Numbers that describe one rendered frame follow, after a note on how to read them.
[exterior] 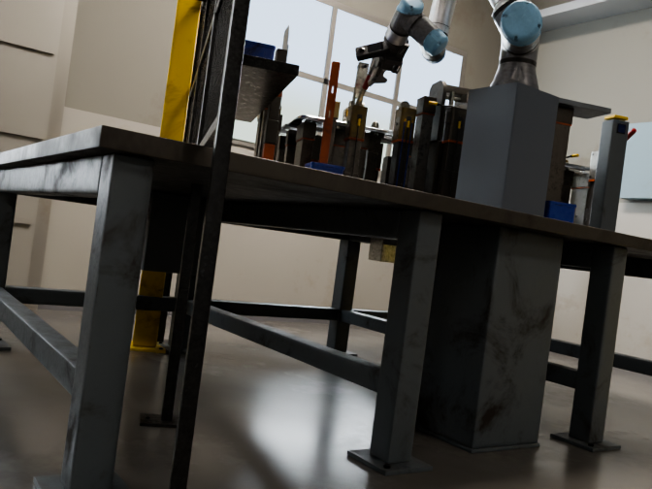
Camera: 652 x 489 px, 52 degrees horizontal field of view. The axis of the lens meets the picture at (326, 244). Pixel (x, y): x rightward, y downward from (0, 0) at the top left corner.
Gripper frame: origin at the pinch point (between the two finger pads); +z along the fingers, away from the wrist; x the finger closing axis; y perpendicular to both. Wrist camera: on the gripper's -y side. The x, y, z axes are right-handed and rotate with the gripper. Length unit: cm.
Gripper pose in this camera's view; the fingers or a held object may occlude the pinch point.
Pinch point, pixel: (368, 80)
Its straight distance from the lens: 240.0
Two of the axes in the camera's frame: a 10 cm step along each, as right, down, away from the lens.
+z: -2.9, 5.0, 8.2
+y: 9.6, 1.3, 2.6
